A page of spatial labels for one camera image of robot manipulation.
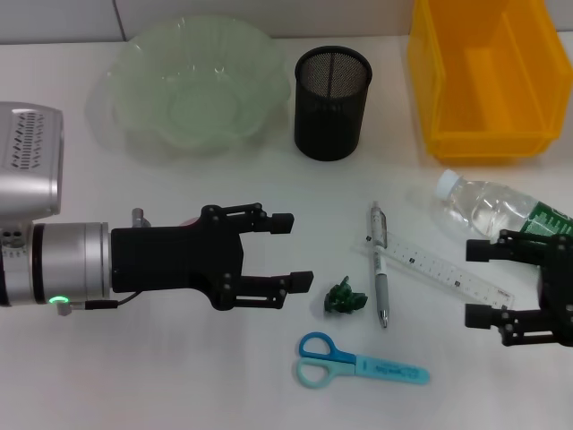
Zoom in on green glass fruit plate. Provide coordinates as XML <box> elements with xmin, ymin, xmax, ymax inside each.
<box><xmin>88</xmin><ymin>15</ymin><xmax>295</xmax><ymax>166</ymax></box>

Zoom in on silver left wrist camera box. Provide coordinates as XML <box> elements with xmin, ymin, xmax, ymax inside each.
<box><xmin>0</xmin><ymin>101</ymin><xmax>64</xmax><ymax>221</ymax></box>

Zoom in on black mesh pen holder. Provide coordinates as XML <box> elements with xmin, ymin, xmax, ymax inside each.
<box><xmin>294</xmin><ymin>45</ymin><xmax>373</xmax><ymax>162</ymax></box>

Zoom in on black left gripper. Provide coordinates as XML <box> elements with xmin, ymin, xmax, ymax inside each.
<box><xmin>110</xmin><ymin>202</ymin><xmax>314</xmax><ymax>313</ymax></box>

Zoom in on grey white ballpoint pen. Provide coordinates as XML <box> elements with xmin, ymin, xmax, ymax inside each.
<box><xmin>367</xmin><ymin>200</ymin><xmax>390</xmax><ymax>330</ymax></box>

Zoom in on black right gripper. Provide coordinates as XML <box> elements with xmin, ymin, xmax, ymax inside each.
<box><xmin>464</xmin><ymin>229</ymin><xmax>573</xmax><ymax>348</ymax></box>

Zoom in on clear water bottle green label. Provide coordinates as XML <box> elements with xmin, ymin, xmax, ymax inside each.
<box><xmin>432</xmin><ymin>168</ymin><xmax>573</xmax><ymax>246</ymax></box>

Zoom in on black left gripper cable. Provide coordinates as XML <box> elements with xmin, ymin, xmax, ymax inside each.
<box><xmin>56</xmin><ymin>293</ymin><xmax>138</xmax><ymax>317</ymax></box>

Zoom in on yellow plastic bin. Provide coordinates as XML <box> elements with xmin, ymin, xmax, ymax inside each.
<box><xmin>406</xmin><ymin>0</ymin><xmax>573</xmax><ymax>168</ymax></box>

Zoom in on blue scissors with sheath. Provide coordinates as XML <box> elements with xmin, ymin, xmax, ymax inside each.
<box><xmin>293</xmin><ymin>331</ymin><xmax>432</xmax><ymax>390</ymax></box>

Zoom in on clear plastic ruler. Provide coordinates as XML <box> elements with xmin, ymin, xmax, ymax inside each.
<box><xmin>363</xmin><ymin>232</ymin><xmax>516</xmax><ymax>311</ymax></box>

